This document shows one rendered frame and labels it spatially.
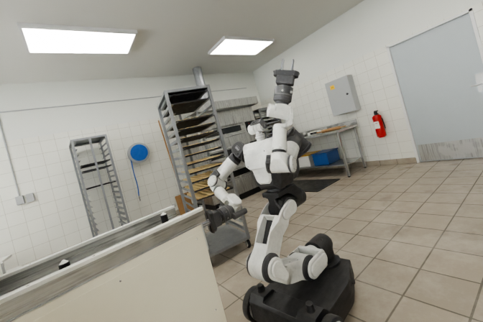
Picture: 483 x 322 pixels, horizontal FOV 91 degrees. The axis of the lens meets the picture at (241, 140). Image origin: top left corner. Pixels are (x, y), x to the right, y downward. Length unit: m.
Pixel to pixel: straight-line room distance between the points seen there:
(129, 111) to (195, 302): 4.52
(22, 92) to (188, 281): 4.66
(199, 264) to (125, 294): 0.29
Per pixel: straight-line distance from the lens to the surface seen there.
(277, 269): 1.39
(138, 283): 1.04
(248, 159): 1.45
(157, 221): 1.34
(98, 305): 1.02
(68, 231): 5.09
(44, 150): 5.10
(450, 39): 4.84
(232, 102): 4.79
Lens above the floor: 1.14
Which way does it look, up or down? level
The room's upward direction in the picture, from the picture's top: 15 degrees counter-clockwise
